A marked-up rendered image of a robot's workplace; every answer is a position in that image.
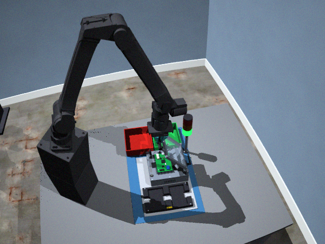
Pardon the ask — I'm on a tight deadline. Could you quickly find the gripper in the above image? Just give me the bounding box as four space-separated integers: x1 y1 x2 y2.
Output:
147 118 174 143

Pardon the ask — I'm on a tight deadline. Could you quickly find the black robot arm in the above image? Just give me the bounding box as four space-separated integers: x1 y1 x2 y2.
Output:
50 13 187 152

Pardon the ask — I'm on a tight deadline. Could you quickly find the red bin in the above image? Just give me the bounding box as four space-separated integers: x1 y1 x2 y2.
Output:
124 126 154 156

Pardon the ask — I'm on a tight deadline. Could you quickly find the green bin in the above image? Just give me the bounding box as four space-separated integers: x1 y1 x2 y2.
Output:
152 123 182 151

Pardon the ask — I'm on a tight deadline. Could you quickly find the green circuit board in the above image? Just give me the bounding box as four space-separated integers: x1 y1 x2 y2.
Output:
155 153 173 172

